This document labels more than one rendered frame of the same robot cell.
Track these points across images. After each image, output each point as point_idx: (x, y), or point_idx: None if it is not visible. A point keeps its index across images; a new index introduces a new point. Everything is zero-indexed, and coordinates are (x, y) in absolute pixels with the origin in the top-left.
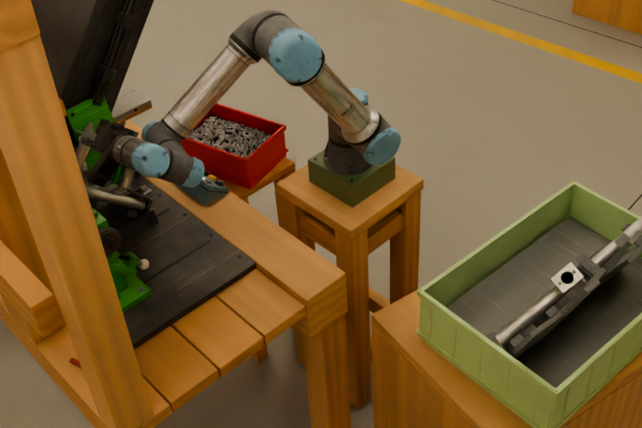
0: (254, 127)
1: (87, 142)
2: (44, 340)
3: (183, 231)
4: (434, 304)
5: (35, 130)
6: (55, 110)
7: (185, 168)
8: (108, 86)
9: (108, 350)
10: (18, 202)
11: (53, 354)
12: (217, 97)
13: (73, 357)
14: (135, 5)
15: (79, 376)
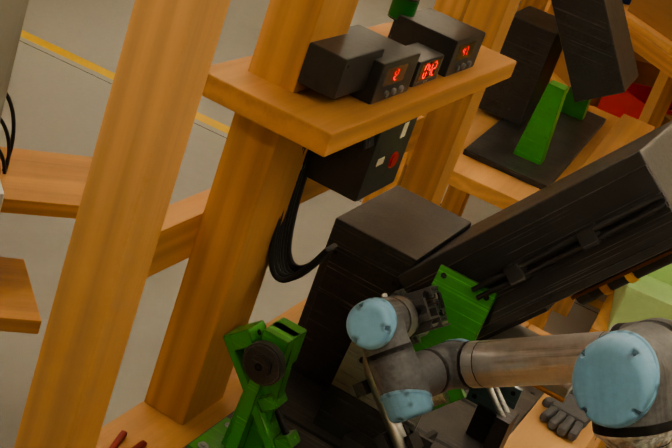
0: None
1: (398, 291)
2: (151, 408)
3: None
4: None
5: (156, 9)
6: (186, 8)
7: (395, 380)
8: (512, 295)
9: (60, 357)
10: (244, 224)
11: (130, 419)
12: (533, 373)
13: (129, 436)
14: (612, 228)
15: (99, 445)
